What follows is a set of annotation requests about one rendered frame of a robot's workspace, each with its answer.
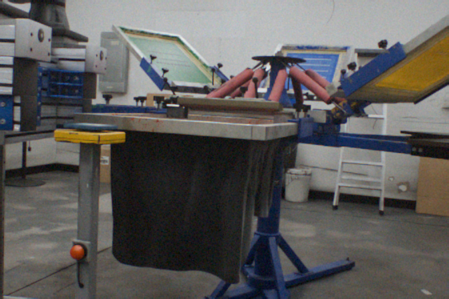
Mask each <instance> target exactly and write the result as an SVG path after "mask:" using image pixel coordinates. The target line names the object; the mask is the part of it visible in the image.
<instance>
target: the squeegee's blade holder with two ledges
mask: <svg viewBox="0 0 449 299"><path fill-rule="evenodd" d="M190 111H202V112H215V113H237V114H249V115H271V116H274V113H273V112H262V111H239V110H227V109H215V108H203V107H190Z"/></svg>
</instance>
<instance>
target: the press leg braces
mask: <svg viewBox="0 0 449 299"><path fill-rule="evenodd" d="M260 244H261V236H259V235H256V234H255V236H253V239H252V241H251V247H250V250H249V254H248V256H247V259H246V261H245V263H244V264H243V265H242V266H241V269H240V271H241V270H242V269H243V267H246V268H252V267H254V264H253V261H254V259H255V252H256V249H257V248H258V247H259V245H260ZM277 245H278V246H279V247H280V248H281V249H282V251H283V253H284V254H285V255H286V257H288V259H289V260H290V261H292V263H293V264H294V266H295V267H296V269H297V270H298V271H296V272H294V273H296V274H298V275H301V276H304V275H307V274H312V273H313V272H312V271H309V270H308V269H307V268H306V266H305V265H304V263H303V262H302V261H301V260H300V259H299V258H298V256H297V255H296V253H295V252H294V251H293V249H292V248H291V247H290V246H289V245H288V243H286V241H285V239H284V238H283V237H282V235H281V243H280V244H277ZM277 245H276V241H275V237H268V248H269V255H270V258H271V265H272V269H273V275H274V279H275V285H276V290H277V297H278V299H288V297H287V291H286V287H285V281H284V276H283V270H282V267H281V260H280V257H279V251H278V250H277ZM230 285H231V284H229V283H227V282H225V281H223V280H222V281H220V282H219V284H218V285H217V287H216V288H215V290H214V291H213V293H212V294H211V295H207V296H204V297H205V298H208V299H223V298H227V297H229V295H226V294H225V292H226V291H227V290H228V287H229V286H230Z"/></svg>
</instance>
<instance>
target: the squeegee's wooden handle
mask: <svg viewBox="0 0 449 299"><path fill-rule="evenodd" d="M177 104H179V105H183V106H184V107H203V108H215V109H227V110H239V111H262V112H274V111H283V105H282V104H281V103H280V102H273V101H247V100H233V99H207V98H193V97H180V96H179V97H178V99H177Z"/></svg>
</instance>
